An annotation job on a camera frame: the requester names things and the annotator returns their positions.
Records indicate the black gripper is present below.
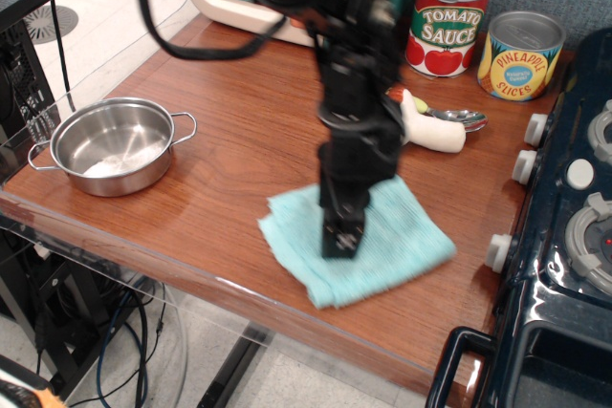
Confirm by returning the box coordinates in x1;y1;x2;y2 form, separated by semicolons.
315;34;403;259

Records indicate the light blue towel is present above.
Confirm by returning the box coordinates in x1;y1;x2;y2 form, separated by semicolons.
258;176;456;310

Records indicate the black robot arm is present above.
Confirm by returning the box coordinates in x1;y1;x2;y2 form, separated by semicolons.
253;0;405;259

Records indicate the plush mushroom toy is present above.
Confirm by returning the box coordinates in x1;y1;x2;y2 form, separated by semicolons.
387;86;467;154

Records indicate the white stove knob bottom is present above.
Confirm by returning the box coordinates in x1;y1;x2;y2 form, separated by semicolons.
485;234;513;273

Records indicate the white stove knob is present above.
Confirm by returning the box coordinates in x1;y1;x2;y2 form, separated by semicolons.
523;114;548;147
485;234;513;273
512;150;537;185

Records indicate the white stove knob middle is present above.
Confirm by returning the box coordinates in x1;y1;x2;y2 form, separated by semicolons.
512;150;537;185

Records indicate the black table leg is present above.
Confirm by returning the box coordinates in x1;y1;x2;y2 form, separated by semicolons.
196;337;260;408

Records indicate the white stove knob top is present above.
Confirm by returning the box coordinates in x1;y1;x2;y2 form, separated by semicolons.
523;114;548;147

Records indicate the dark blue toy stove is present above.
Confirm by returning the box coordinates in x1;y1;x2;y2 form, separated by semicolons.
426;29;611;407

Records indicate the stainless steel pot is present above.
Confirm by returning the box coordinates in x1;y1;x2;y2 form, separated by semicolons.
27;97;198;198

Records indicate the tomato sauce can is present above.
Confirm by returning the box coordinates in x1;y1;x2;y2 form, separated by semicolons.
405;0;489;77

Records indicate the pineapple slices can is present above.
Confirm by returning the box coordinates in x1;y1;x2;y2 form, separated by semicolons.
477;11;566;102

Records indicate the green handled metal spoon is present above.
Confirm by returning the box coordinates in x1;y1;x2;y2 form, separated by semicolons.
414;97;489;133

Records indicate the blue floor cable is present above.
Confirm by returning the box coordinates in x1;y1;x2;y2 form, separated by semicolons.
95;290;149;408

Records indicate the black floor cable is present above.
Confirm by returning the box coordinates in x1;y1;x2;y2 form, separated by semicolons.
71;278;168;408

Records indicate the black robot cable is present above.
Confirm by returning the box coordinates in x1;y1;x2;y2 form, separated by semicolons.
137;0;288;62

